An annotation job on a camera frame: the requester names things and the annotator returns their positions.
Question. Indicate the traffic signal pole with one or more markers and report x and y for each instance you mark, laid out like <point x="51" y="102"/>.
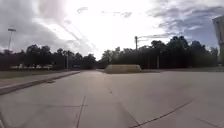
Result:
<point x="136" y="42"/>

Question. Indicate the grey concrete pavement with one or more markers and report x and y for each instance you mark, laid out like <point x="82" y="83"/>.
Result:
<point x="133" y="93"/>

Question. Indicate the row of dark trees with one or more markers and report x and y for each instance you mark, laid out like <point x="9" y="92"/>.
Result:
<point x="173" y="53"/>

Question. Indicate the raised concrete kerb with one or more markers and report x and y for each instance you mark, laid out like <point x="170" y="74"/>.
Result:
<point x="33" y="83"/>

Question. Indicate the pale side walkway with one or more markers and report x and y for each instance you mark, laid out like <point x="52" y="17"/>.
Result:
<point x="23" y="80"/>

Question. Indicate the grass strip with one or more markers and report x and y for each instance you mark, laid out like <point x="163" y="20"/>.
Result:
<point x="20" y="73"/>

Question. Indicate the tall floodlight pole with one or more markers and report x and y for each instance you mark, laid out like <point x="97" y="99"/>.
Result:
<point x="10" y="38"/>

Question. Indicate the tall building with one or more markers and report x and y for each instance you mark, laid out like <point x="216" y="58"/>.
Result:
<point x="219" y="36"/>

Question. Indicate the low pale wall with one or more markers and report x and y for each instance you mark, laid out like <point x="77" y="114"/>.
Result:
<point x="123" y="69"/>

